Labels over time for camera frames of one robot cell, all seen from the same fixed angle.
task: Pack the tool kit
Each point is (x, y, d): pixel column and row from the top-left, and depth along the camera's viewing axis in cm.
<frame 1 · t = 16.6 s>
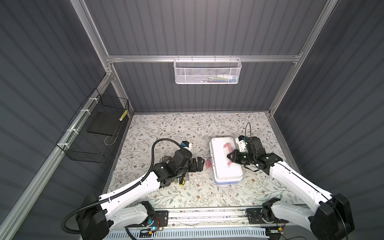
left hand: (198, 161, 77), fingers open
right hand: (229, 157, 81), fingers closed
white blue tool box: (225, 170, 80), point 11 cm above the table
pink tool box handle: (229, 145, 85), point 16 cm above the table
yellow black utility knife: (184, 181, 86), point 2 cm above the table

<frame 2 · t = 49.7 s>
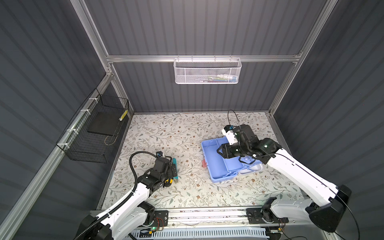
left hand: (168, 168, 85), fingers open
right hand: (221, 151, 73), fingers open
white blue tool box: (221, 169, 92), on the table
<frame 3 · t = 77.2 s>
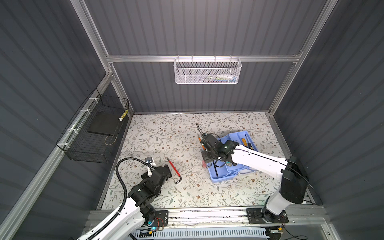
left hand: (160, 169, 81), fingers open
right hand: (206, 155, 83), fingers closed
orange handle screwdriver: (244, 142, 90), point 13 cm above the table
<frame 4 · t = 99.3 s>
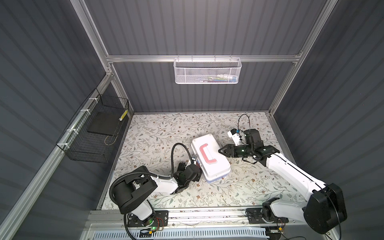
left hand: (193, 167, 90), fingers open
right hand: (223, 152, 79), fingers open
white blue tool box: (214, 171, 81), point 10 cm above the table
